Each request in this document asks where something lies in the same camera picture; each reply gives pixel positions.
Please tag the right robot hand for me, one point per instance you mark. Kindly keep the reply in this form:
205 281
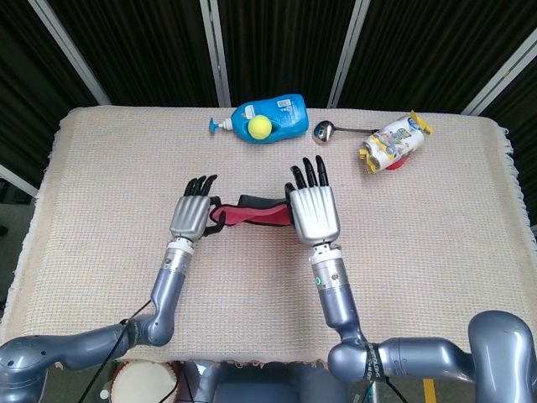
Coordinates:
314 214

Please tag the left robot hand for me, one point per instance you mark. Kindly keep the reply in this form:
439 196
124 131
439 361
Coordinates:
191 218

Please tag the red fabric with black trim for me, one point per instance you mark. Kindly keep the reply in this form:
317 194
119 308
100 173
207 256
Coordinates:
251 216

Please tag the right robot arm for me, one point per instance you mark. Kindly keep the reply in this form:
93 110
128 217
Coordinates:
335 294

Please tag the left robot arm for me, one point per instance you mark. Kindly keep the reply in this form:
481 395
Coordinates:
168 289

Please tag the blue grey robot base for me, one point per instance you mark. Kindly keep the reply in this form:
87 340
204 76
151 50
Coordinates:
260 386

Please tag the metal ladle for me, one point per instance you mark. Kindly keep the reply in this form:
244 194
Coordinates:
322 132

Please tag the beige woven tablecloth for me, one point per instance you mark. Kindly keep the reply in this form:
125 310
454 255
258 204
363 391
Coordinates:
105 189

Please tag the red plastic bowl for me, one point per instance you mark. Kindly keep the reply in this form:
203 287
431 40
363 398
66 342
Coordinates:
396 165

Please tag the blue pump bottle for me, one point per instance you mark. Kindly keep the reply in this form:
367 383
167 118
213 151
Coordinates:
289 117

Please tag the yellow tennis ball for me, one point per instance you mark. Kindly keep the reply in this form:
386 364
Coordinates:
259 127

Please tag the yellow white snack package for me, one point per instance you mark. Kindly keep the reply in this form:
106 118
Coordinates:
394 140

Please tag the white round stool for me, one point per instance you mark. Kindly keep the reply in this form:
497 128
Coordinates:
142 386

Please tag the grey metal partition post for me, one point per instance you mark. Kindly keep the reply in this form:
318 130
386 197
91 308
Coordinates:
17 180
503 71
216 54
67 46
348 54

